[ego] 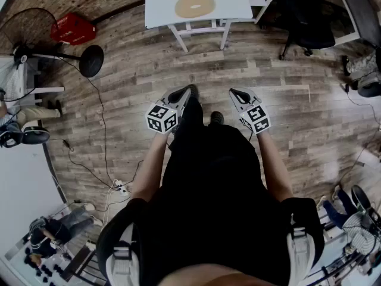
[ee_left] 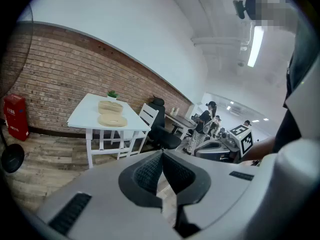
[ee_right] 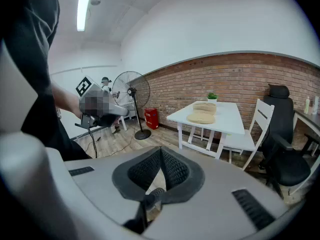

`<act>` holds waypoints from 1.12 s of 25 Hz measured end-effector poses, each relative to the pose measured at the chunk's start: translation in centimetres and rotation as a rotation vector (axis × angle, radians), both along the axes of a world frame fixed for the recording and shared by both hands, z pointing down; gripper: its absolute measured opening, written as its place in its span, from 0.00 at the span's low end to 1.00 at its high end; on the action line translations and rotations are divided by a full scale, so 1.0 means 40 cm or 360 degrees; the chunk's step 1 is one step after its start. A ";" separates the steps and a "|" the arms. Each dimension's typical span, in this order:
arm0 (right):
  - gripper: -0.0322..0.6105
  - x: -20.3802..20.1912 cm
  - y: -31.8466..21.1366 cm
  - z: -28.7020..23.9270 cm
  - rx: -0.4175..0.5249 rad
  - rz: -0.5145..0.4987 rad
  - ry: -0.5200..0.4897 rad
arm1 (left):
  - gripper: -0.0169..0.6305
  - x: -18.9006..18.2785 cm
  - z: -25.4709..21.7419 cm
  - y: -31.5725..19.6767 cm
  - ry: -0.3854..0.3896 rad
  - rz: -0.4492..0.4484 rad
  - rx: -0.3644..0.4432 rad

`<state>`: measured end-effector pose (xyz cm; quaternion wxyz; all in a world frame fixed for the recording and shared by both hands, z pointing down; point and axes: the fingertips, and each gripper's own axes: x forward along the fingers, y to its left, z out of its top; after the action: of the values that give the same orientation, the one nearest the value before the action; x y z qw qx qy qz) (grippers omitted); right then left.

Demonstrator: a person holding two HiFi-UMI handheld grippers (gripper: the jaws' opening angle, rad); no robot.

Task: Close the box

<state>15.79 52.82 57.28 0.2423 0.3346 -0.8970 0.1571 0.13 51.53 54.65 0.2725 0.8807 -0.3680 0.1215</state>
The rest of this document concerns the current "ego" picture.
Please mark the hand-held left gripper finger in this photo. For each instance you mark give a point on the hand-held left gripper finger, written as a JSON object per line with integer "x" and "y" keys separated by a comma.
{"x": 184, "y": 100}
{"x": 174, "y": 93}

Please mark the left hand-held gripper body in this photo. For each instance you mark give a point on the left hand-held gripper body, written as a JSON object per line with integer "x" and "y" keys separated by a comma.
{"x": 160, "y": 118}

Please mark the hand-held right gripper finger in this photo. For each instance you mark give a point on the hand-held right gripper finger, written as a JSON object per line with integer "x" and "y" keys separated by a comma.
{"x": 239, "y": 101}
{"x": 248, "y": 95}

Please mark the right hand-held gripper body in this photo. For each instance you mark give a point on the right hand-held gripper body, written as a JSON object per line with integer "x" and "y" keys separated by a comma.
{"x": 256, "y": 119}

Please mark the tan wooden ring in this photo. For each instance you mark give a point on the tan wooden ring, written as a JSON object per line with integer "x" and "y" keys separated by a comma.
{"x": 184, "y": 9}

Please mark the person's left forearm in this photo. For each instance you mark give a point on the person's left forearm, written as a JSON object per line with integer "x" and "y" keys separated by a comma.
{"x": 149, "y": 165}

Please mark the person's right forearm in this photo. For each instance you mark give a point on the person's right forearm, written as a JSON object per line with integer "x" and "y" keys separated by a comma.
{"x": 274, "y": 165}

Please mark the red plastic crate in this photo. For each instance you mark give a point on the red plastic crate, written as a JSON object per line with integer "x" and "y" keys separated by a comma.
{"x": 71, "y": 30}

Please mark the person's left shoe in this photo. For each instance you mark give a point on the person's left shoe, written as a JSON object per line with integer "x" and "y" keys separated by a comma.
{"x": 193, "y": 90}

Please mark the person's shoe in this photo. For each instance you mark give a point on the person's shoe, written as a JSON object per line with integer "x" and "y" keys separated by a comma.
{"x": 193, "y": 90}
{"x": 217, "y": 117}

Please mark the person's right shoe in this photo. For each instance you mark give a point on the person's right shoe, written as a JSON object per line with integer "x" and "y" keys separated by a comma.
{"x": 217, "y": 117}

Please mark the white power strip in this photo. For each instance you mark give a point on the white power strip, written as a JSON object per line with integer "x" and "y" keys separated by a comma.
{"x": 121, "y": 188}

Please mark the person's black clothing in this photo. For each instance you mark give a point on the person's black clothing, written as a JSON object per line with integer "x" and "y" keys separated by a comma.
{"x": 214, "y": 189}

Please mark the black office chair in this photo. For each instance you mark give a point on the black office chair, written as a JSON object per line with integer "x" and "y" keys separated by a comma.
{"x": 309, "y": 31}

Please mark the black standing fan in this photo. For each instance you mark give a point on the black standing fan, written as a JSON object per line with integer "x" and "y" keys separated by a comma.
{"x": 91, "y": 61}

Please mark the black headset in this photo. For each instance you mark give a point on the black headset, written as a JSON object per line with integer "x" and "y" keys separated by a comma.
{"x": 35, "y": 136}

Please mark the large white table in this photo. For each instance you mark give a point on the large white table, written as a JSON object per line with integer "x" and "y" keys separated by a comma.
{"x": 21, "y": 183}

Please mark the person's face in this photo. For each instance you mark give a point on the person's face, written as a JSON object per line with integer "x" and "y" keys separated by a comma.
{"x": 214, "y": 279}

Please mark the group of small black objects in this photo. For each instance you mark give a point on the group of small black objects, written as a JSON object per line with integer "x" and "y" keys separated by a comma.
{"x": 44, "y": 271}

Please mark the grey table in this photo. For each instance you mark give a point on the grey table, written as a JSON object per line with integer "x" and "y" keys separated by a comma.
{"x": 18, "y": 274}

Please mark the white shelf frame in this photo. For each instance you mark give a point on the white shelf frame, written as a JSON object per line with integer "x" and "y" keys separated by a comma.
{"x": 44, "y": 89}

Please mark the dark-top desk with white frame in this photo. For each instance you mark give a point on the dark-top desk with white frame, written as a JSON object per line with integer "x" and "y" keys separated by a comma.
{"x": 363, "y": 13}

